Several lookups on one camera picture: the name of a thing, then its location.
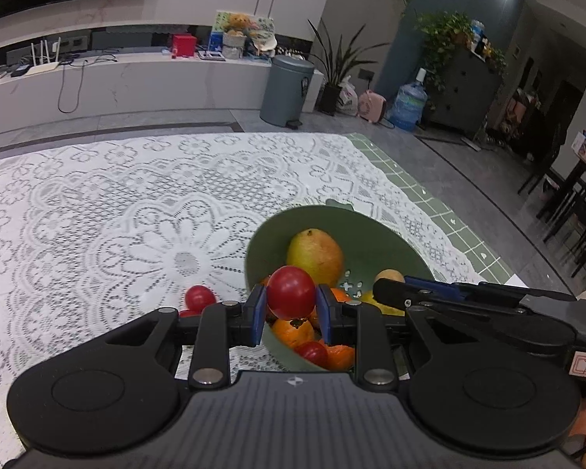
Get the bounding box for white lace tablecloth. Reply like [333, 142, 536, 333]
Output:
[0, 132, 515, 465]

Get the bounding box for white marble tv cabinet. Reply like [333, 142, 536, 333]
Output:
[0, 22, 329, 143]

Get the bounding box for pink small heater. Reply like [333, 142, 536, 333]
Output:
[357, 88, 389, 123]

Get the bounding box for long leaf potted plant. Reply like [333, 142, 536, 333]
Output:
[307, 18, 390, 117]

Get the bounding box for green colander bowl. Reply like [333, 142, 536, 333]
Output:
[244, 198, 433, 373]

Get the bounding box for leafy green plant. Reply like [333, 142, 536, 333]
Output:
[414, 9, 509, 92]

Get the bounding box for white router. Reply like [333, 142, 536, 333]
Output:
[26, 38, 62, 77]

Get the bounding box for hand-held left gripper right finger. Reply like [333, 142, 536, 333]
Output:
[315, 283, 499, 388]

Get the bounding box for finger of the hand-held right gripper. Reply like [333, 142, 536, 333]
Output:
[404, 289, 524, 310]
[373, 276, 580, 310]

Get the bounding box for tan round fruit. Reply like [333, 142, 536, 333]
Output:
[373, 268, 406, 285]

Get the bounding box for orange persimmon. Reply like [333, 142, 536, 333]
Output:
[270, 317, 318, 351]

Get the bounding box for grey trash can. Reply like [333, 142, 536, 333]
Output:
[259, 54, 316, 128]

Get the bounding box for red box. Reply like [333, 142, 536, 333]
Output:
[170, 34, 197, 60]

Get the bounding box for yellow green pear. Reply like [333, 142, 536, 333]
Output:
[286, 228, 345, 288]

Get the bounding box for white plastic bag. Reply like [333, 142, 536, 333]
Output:
[336, 77, 360, 115]

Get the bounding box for black cable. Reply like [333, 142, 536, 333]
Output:
[57, 56, 120, 115]

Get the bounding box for green printed picture board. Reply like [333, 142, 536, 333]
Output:
[213, 9, 277, 50]

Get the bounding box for black dining chairs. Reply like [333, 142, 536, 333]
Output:
[516, 121, 586, 280]

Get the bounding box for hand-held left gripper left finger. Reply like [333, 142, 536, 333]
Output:
[90, 284, 268, 390]

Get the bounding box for brown teddy bear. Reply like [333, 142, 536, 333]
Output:
[224, 13, 253, 38]

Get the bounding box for blue water bottle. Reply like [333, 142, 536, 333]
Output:
[388, 68, 430, 133]

